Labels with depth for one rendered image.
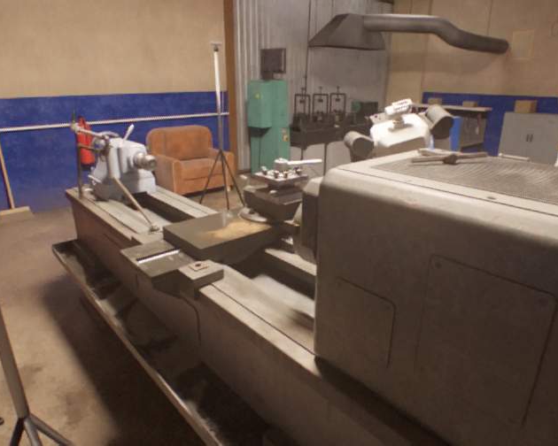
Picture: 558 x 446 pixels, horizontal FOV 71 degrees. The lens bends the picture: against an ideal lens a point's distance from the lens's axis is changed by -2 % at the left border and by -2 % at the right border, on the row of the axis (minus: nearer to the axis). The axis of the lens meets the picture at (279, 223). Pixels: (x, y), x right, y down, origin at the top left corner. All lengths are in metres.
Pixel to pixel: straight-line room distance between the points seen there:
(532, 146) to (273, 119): 4.38
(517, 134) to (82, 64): 6.69
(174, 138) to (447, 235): 5.03
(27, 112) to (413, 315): 5.04
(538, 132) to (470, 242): 7.14
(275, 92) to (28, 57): 2.98
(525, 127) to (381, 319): 7.14
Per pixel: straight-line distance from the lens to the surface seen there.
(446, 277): 0.76
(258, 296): 1.36
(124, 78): 5.74
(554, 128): 7.77
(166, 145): 5.57
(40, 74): 5.47
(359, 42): 6.72
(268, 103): 5.89
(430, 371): 0.87
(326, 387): 1.05
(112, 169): 2.46
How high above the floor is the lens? 1.52
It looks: 20 degrees down
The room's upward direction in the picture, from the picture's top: straight up
